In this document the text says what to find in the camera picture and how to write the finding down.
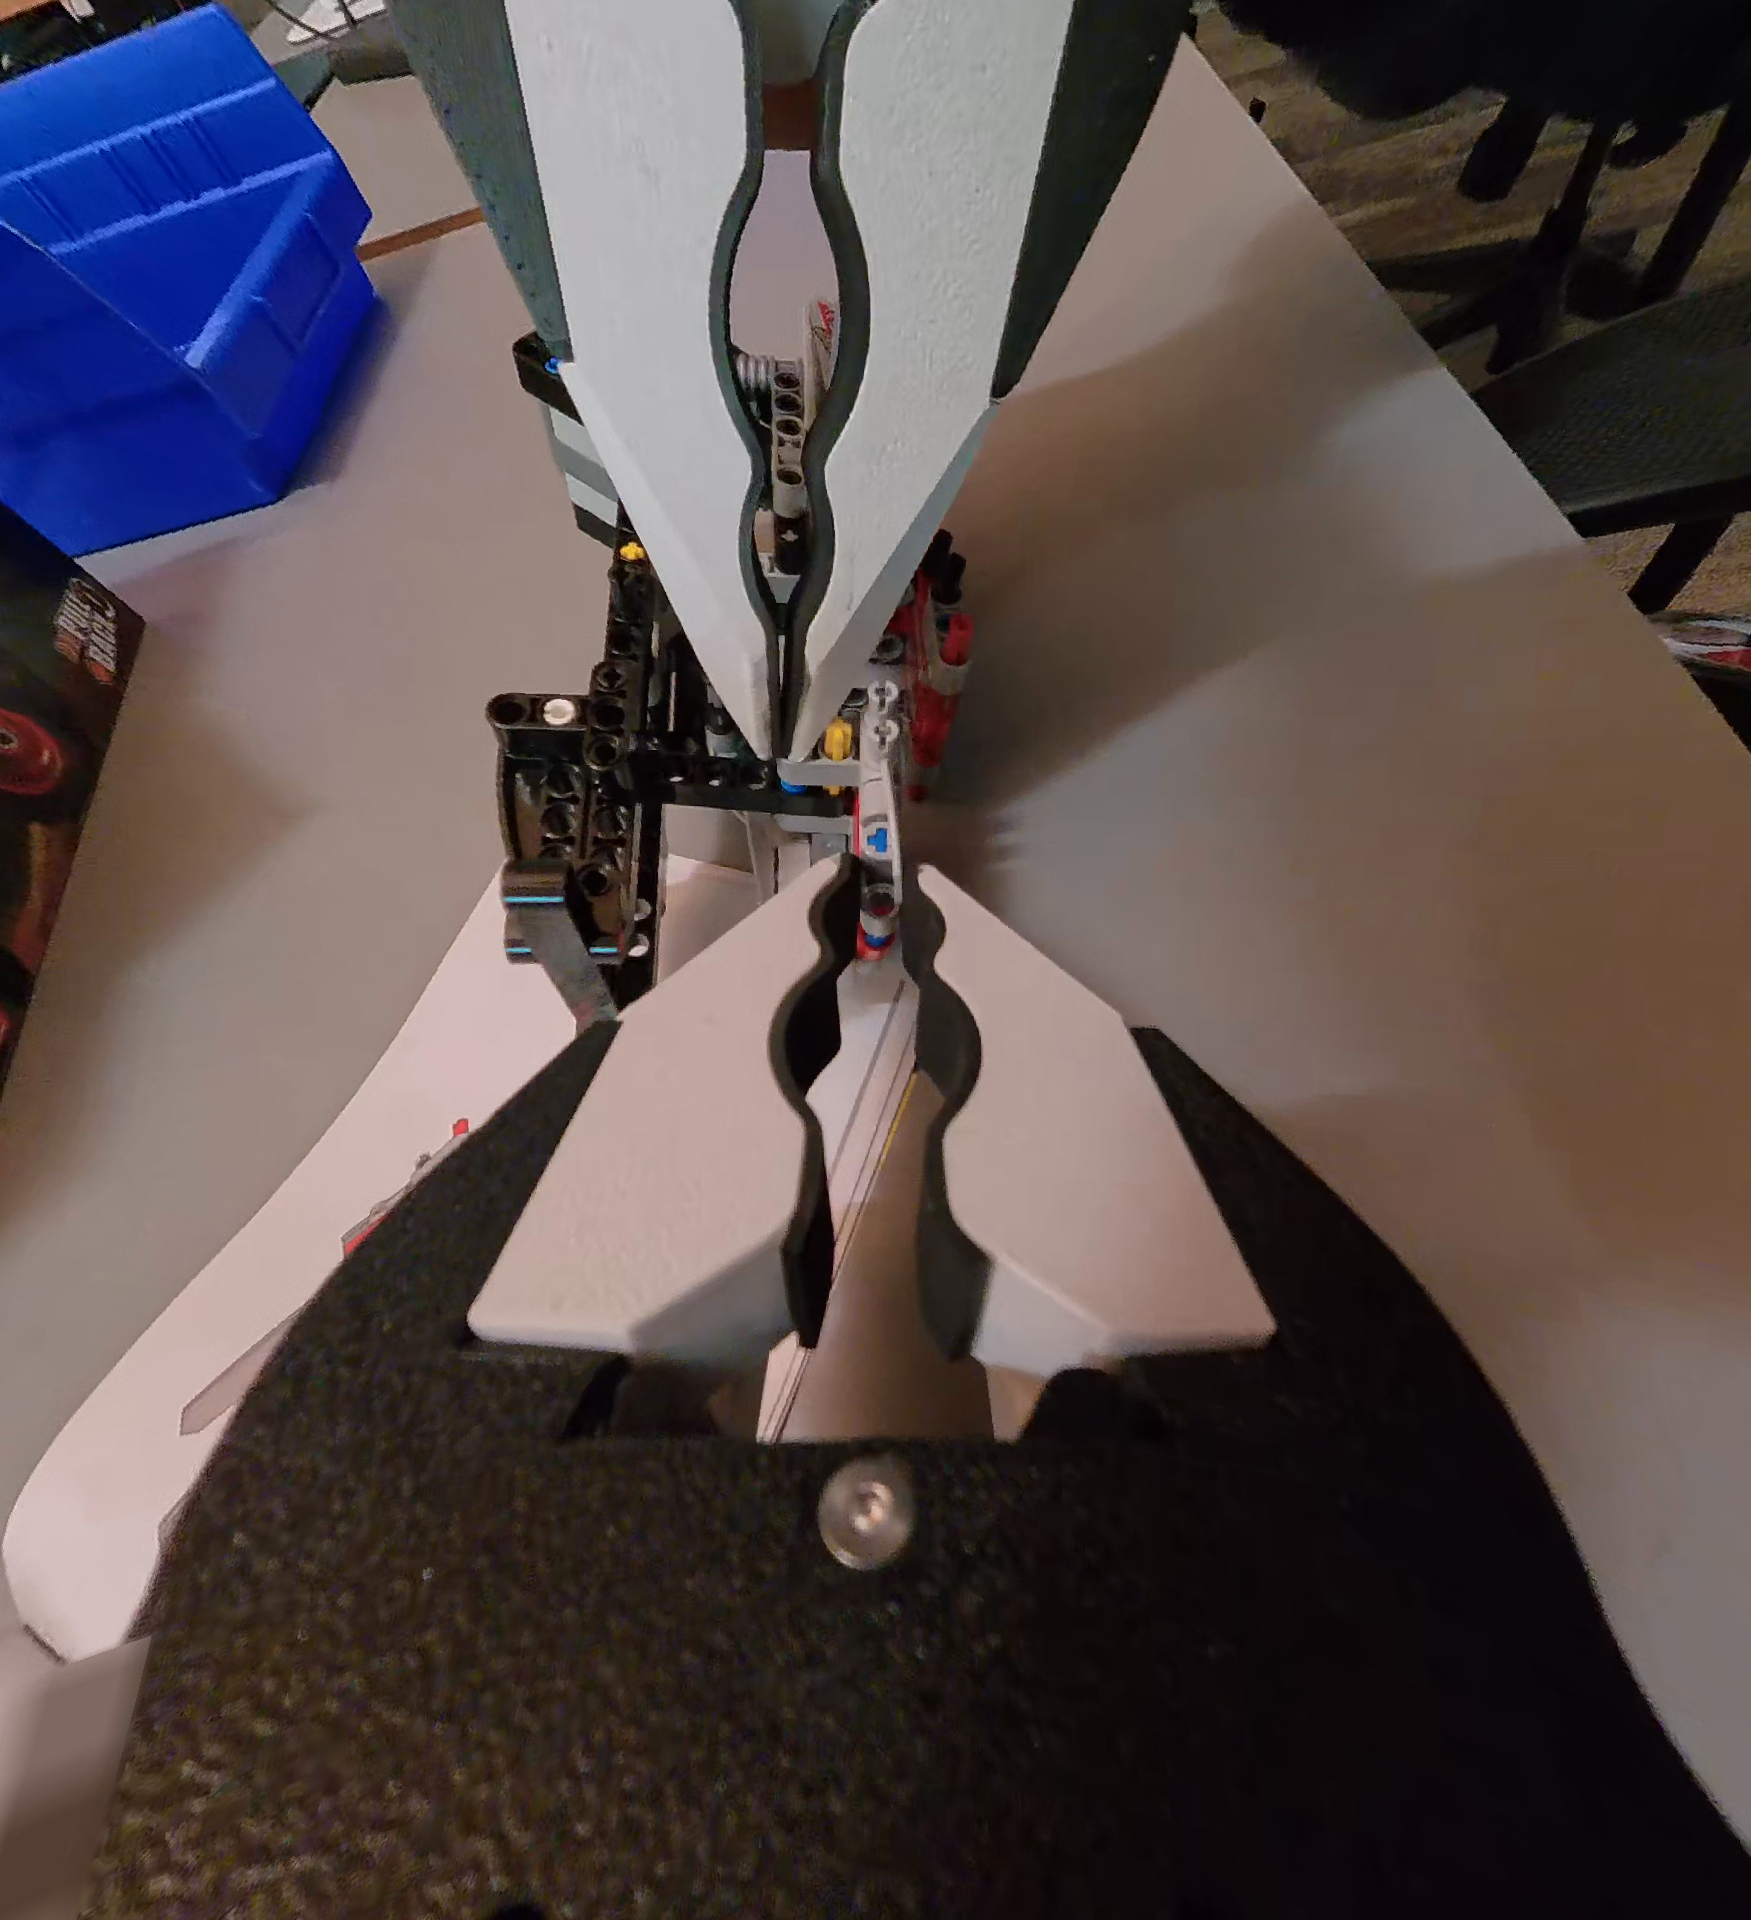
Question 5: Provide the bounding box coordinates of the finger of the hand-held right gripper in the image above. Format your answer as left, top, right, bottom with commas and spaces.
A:
505, 0, 795, 756
784, 0, 1081, 756

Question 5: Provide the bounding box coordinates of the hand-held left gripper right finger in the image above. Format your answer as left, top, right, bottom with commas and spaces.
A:
905, 861, 1280, 1442

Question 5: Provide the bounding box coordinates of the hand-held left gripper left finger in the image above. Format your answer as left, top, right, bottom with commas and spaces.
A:
466, 861, 841, 1442

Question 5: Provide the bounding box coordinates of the toy brick vehicle model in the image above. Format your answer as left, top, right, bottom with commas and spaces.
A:
484, 292, 974, 1009

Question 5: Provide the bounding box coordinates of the blue plastic storage bin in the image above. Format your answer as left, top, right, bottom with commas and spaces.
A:
0, 0, 382, 560

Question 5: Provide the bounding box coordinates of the white instruction booklet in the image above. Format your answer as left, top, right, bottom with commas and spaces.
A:
0, 838, 1000, 1920

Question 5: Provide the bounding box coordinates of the black office chair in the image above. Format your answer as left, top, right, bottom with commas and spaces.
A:
1212, 0, 1751, 376

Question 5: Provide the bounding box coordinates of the black mesh chair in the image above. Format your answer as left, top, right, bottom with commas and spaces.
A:
1467, 270, 1751, 609

